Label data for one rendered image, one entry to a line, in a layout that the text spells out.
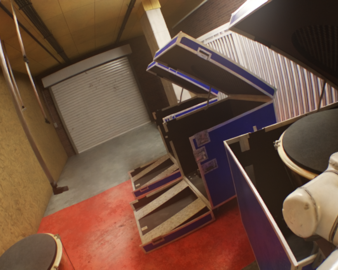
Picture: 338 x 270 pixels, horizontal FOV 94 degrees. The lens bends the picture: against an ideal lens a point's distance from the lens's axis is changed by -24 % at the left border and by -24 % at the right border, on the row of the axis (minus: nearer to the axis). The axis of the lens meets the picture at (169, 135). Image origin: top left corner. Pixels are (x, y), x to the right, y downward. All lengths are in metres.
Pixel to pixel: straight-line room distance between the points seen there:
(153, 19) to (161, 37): 0.47
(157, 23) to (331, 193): 4.54
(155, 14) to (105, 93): 3.78
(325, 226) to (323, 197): 0.05
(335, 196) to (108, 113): 7.33
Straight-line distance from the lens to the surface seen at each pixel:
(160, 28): 4.65
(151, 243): 2.08
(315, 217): 0.36
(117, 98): 7.47
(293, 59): 1.55
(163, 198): 2.63
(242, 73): 1.92
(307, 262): 0.66
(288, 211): 0.39
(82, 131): 7.55
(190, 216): 2.14
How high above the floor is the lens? 1.51
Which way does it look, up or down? 16 degrees down
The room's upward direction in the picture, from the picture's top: 20 degrees counter-clockwise
